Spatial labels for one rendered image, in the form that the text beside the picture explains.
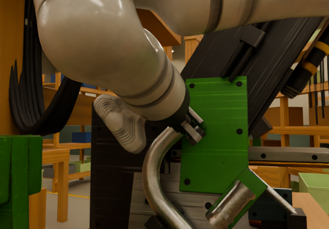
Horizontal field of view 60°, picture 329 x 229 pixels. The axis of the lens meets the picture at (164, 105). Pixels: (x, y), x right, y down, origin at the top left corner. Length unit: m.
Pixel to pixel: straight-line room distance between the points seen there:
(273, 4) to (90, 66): 0.15
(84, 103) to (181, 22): 0.68
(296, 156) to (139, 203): 0.32
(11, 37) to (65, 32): 0.37
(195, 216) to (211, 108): 0.19
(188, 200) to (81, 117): 0.45
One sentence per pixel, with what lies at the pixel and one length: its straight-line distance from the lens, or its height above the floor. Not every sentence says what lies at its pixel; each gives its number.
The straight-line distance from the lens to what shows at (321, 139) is 8.88.
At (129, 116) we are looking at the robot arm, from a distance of 0.35.
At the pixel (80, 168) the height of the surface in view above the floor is 0.34.
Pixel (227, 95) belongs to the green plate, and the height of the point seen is 1.24.
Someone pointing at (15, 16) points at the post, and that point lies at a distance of 0.57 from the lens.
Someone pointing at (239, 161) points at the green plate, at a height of 1.12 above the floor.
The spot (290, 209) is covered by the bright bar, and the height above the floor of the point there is 1.01.
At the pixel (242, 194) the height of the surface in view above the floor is 1.08.
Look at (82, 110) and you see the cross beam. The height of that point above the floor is 1.23.
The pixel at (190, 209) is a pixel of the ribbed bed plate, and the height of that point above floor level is 1.04.
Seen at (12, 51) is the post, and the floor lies 1.31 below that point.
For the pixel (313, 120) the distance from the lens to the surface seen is 3.53.
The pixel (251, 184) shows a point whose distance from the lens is 0.49.
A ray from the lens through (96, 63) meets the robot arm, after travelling 0.19.
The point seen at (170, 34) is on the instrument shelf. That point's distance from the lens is 1.01.
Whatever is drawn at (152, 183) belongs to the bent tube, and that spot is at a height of 1.09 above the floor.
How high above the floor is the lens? 1.18
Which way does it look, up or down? 4 degrees up
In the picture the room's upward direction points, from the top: straight up
